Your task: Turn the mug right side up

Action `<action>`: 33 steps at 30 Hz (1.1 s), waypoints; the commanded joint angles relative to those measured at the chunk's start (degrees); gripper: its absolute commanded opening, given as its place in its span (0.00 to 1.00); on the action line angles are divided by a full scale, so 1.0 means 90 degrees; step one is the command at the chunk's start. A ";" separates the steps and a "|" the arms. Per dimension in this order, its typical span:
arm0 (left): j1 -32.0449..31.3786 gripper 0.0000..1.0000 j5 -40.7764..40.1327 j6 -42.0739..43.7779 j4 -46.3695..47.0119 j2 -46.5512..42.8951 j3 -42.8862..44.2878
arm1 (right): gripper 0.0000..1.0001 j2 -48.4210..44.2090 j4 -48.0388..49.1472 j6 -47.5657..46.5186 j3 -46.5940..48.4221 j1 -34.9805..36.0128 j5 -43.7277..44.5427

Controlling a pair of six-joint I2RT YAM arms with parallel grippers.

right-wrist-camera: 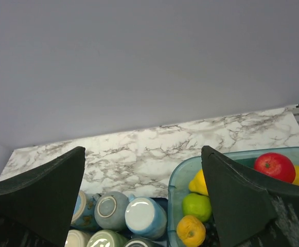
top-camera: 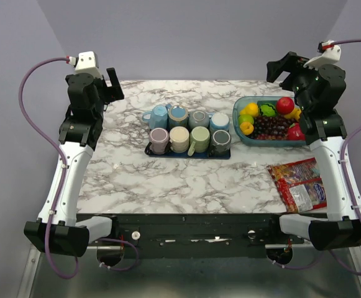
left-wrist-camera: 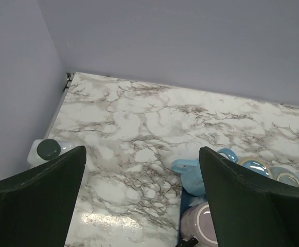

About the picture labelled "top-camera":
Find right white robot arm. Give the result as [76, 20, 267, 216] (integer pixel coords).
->
[267, 52, 361, 251]

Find red snack bag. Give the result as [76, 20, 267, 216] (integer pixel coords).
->
[267, 158, 327, 213]

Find red toy apple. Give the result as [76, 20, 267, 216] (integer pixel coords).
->
[275, 97, 295, 115]

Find blue white mug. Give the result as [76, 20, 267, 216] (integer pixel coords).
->
[209, 112, 230, 133]

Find yellow toy pepper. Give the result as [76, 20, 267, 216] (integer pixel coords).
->
[239, 121, 254, 136]

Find yellow toy lemon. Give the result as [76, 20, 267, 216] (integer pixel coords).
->
[239, 102, 259, 118]

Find dark blue tray mat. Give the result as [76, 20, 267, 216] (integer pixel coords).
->
[144, 136, 232, 160]

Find dark grey mug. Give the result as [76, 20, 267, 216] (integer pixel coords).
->
[207, 130, 231, 157]

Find teal plastic fruit basket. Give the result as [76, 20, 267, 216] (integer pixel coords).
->
[232, 96, 306, 148]

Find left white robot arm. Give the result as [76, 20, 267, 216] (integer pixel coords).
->
[24, 68, 124, 257]

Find cream textured mug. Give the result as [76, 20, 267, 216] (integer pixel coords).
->
[170, 126, 190, 153]

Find light green mug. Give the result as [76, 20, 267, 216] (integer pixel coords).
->
[188, 127, 211, 156]

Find yellow toy banana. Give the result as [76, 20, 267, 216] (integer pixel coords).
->
[284, 108, 301, 122]

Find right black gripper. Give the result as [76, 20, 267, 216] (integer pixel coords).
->
[267, 51, 327, 111]

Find grey-blue round mug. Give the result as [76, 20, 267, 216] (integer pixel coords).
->
[188, 110, 210, 130]

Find purple toy grapes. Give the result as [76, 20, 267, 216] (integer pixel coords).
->
[248, 115, 296, 140]

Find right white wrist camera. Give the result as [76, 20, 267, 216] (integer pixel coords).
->
[303, 40, 341, 70]

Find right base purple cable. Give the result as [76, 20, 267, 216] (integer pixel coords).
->
[272, 248, 326, 270]

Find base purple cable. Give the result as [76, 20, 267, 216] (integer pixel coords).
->
[272, 248, 326, 270]
[98, 237, 140, 272]

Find lilac mug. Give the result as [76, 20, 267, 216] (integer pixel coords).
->
[144, 128, 170, 155]

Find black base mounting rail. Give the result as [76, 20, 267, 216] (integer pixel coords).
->
[91, 214, 304, 260]

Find light blue faceted mug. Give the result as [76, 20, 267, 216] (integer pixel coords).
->
[142, 105, 168, 130]

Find red toy dragon fruit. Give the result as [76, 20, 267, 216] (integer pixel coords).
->
[286, 123, 305, 141]

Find green toy lime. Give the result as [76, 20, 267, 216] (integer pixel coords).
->
[238, 114, 254, 125]

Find blue mug tan rim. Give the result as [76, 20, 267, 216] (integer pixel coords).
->
[166, 104, 189, 130]

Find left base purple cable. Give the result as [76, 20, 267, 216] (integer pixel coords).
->
[98, 237, 140, 272]

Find green toy watermelon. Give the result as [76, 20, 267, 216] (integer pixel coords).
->
[259, 103, 276, 117]

